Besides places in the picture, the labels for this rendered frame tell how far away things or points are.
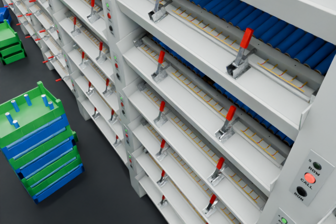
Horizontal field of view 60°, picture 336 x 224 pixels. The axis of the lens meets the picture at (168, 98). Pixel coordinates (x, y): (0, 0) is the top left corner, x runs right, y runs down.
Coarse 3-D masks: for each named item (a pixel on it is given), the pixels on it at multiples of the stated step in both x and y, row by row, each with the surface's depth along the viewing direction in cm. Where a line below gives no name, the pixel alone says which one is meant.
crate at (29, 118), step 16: (16, 96) 137; (32, 96) 143; (48, 96) 144; (0, 112) 135; (16, 112) 137; (32, 112) 137; (48, 112) 130; (64, 112) 137; (0, 128) 130; (16, 128) 123; (32, 128) 128; (0, 144) 121
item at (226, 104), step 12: (144, 36) 93; (156, 48) 88; (168, 60) 84; (180, 72) 82; (192, 72) 79; (204, 84) 76; (216, 96) 72; (228, 108) 70; (240, 120) 68; (252, 120) 66; (264, 132) 64; (276, 144) 61
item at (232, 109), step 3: (231, 105) 63; (231, 108) 63; (234, 108) 63; (228, 111) 64; (231, 111) 63; (234, 111) 63; (228, 114) 64; (231, 114) 64; (225, 117) 65; (228, 117) 64; (231, 117) 64; (225, 120) 65; (228, 120) 65; (225, 123) 66; (228, 123) 65; (225, 126) 66; (222, 129) 67; (225, 129) 66
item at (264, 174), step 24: (120, 48) 93; (144, 48) 93; (144, 72) 87; (168, 96) 79; (192, 96) 77; (192, 120) 73; (216, 120) 71; (216, 144) 69; (240, 144) 66; (264, 144) 65; (240, 168) 66; (264, 168) 62; (264, 192) 62
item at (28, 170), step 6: (72, 138) 149; (66, 144) 148; (72, 144) 152; (54, 150) 144; (60, 150) 147; (66, 150) 151; (48, 156) 144; (54, 156) 146; (36, 162) 140; (42, 162) 143; (18, 168) 134; (24, 168) 136; (30, 168) 139; (36, 168) 142; (18, 174) 135; (24, 174) 138
